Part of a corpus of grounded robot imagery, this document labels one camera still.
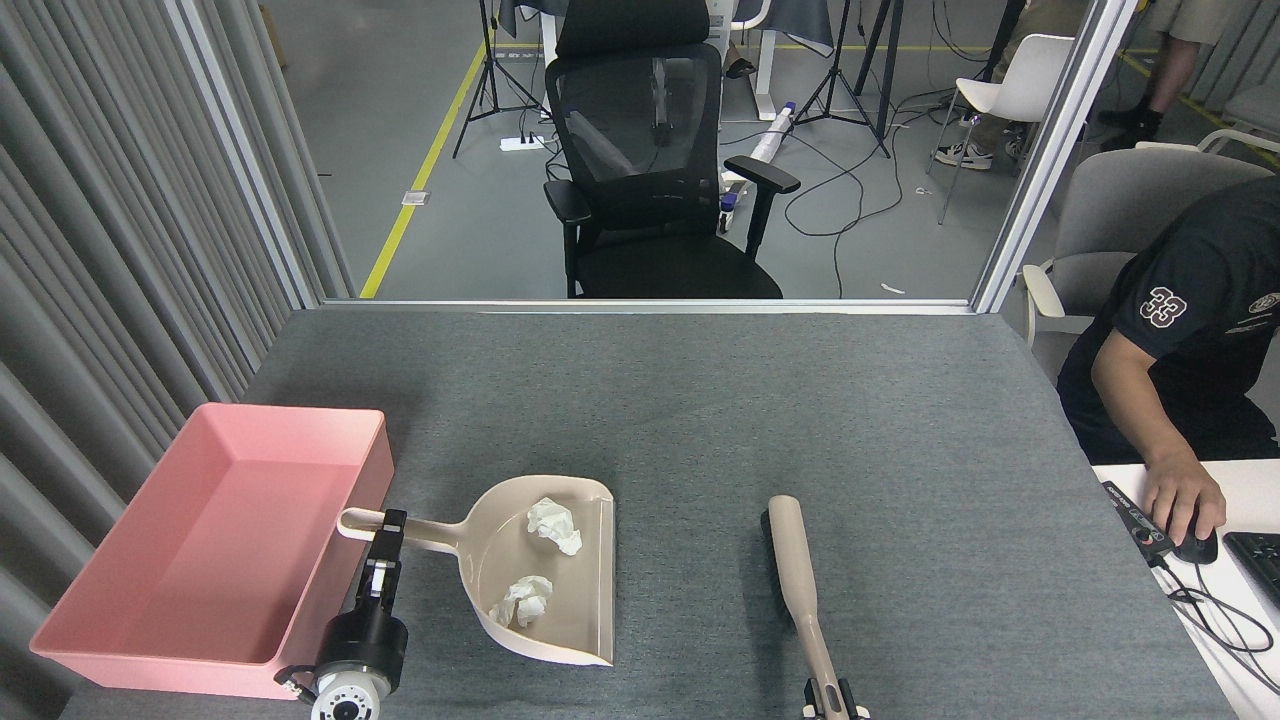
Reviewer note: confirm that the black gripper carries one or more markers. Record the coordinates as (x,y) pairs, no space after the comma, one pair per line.
(365,640)

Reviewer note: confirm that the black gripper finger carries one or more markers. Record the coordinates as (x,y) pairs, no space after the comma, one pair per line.
(850,708)
(812,705)

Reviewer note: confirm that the white paper ball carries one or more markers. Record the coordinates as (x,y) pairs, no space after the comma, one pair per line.
(555,522)
(520,600)

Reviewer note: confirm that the beige hand brush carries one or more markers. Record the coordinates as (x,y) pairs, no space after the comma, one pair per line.
(795,560)

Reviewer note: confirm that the beige plastic dustpan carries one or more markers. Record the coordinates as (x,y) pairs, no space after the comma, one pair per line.
(570,600)

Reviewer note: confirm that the black computer mouse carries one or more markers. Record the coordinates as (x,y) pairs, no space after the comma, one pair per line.
(1196,548)

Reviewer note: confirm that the person's right forearm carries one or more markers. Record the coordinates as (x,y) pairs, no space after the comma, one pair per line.
(1140,410)

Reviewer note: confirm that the pink plastic bin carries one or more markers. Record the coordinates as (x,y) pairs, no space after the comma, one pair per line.
(210,540)

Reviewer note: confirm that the person's right hand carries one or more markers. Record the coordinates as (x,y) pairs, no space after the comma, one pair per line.
(1185,490)

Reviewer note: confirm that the black control box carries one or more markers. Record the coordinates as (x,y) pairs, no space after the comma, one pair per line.
(1135,518)

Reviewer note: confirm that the metal floor socket plate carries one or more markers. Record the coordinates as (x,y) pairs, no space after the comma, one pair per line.
(414,198)

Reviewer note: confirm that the grey pleated curtain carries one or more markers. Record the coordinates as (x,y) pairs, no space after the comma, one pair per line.
(1245,50)
(100,250)

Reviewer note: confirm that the black keyboard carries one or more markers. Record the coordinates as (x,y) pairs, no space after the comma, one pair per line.
(1258,560)

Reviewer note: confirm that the white power strip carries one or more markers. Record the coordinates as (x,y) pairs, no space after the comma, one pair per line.
(521,143)

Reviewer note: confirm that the white desk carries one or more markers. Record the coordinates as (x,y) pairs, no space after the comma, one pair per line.
(1250,490)

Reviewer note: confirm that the black mesh office chair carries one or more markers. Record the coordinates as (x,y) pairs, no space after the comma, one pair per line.
(640,150)

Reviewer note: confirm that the black tripod stand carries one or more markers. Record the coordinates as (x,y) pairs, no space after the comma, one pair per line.
(490,70)
(835,80)

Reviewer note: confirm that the seated person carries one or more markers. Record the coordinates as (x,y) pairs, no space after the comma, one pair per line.
(1210,330)

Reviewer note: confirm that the grey upholstered armchair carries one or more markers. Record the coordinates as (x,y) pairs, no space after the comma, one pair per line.
(1120,210)

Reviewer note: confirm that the white tube with blue ends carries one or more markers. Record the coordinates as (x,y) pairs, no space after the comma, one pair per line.
(770,135)

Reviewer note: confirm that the white plastic chair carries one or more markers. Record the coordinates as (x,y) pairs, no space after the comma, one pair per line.
(1030,85)

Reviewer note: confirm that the white chair armrest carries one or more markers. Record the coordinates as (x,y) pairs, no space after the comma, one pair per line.
(1235,140)

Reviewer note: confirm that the person on white chair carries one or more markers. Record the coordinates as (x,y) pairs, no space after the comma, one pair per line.
(1030,20)

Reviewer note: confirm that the standing person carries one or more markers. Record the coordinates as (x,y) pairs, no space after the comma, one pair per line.
(1180,50)

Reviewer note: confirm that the silver frame rail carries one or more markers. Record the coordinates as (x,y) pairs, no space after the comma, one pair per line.
(650,306)

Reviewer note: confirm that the silver frame post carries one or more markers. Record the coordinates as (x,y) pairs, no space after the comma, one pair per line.
(1050,160)
(245,160)

